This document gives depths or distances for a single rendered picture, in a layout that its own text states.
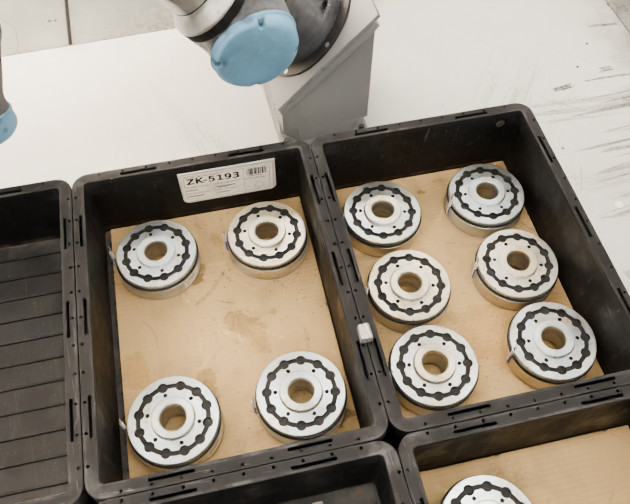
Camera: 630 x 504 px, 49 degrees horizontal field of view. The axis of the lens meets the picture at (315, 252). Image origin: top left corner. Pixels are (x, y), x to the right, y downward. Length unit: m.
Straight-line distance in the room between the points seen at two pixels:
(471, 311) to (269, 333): 0.25
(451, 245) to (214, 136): 0.49
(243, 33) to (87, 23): 1.80
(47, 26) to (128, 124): 1.43
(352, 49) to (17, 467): 0.71
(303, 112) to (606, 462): 0.67
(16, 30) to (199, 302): 1.93
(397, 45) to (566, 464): 0.85
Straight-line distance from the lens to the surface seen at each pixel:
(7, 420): 0.89
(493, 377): 0.87
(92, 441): 0.74
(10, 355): 0.93
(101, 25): 2.63
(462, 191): 0.96
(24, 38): 2.66
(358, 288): 0.78
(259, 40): 0.89
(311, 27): 1.08
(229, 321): 0.88
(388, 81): 1.32
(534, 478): 0.84
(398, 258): 0.89
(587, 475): 0.86
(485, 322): 0.89
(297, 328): 0.87
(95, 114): 1.31
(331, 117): 1.17
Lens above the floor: 1.61
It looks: 58 degrees down
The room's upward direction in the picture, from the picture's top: straight up
